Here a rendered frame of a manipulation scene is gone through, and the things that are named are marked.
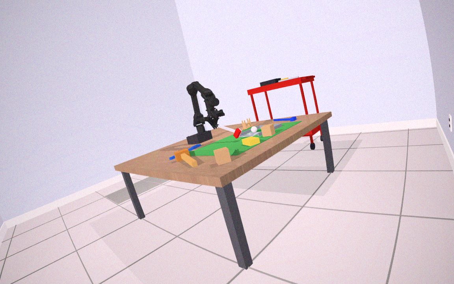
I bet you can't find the yellow rectangular block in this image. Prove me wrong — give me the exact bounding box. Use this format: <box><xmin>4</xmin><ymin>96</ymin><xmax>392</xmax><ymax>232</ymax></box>
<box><xmin>242</xmin><ymin>136</ymin><xmax>260</xmax><ymax>146</ymax></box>

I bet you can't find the green flat mat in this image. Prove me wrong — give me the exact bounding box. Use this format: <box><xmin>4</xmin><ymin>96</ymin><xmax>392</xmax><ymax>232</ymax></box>
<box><xmin>195</xmin><ymin>121</ymin><xmax>301</xmax><ymax>154</ymax></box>

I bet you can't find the orange toy mallet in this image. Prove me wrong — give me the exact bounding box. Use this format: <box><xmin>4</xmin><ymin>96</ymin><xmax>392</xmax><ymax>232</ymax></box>
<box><xmin>174</xmin><ymin>149</ymin><xmax>198</xmax><ymax>167</ymax></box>

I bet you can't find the tan cube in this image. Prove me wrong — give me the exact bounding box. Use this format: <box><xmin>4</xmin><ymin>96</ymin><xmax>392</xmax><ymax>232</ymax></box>
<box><xmin>213</xmin><ymin>147</ymin><xmax>231</xmax><ymax>165</ymax></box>
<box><xmin>261</xmin><ymin>124</ymin><xmax>275</xmax><ymax>137</ymax></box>

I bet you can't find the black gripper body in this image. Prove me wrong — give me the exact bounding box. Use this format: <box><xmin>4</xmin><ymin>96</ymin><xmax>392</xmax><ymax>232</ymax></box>
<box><xmin>200</xmin><ymin>107</ymin><xmax>225</xmax><ymax>122</ymax></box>

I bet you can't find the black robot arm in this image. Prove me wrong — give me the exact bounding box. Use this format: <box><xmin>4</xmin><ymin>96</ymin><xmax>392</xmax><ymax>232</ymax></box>
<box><xmin>186</xmin><ymin>81</ymin><xmax>223</xmax><ymax>134</ymax></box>

